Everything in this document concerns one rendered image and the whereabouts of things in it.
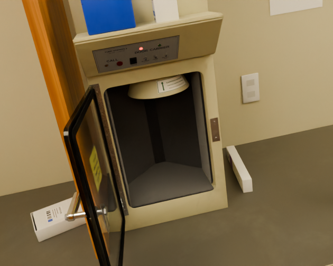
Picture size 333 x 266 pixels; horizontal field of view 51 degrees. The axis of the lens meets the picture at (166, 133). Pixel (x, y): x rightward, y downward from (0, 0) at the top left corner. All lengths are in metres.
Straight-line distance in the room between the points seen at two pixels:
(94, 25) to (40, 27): 0.11
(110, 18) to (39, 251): 0.69
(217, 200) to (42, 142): 0.71
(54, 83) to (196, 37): 0.33
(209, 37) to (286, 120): 0.82
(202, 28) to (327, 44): 0.85
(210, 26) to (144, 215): 0.56
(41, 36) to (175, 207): 0.59
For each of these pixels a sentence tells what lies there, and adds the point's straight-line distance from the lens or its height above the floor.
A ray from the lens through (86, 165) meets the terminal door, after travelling 0.68.
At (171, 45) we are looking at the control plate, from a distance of 0.82.
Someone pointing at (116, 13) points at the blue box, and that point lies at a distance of 0.77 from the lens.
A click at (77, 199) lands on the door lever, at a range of 0.76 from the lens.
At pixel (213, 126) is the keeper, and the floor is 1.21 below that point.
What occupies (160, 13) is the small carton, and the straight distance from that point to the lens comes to 0.80.
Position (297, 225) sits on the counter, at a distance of 1.04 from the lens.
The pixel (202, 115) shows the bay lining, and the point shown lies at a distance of 0.99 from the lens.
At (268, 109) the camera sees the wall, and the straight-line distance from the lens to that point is 1.52.
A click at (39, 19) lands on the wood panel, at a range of 0.79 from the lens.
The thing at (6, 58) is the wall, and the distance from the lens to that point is 1.36.
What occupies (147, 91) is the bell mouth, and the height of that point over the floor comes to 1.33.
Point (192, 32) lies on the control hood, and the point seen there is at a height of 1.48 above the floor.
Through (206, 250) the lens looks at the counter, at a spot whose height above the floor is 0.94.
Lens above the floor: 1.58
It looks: 22 degrees down
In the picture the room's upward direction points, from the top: 9 degrees counter-clockwise
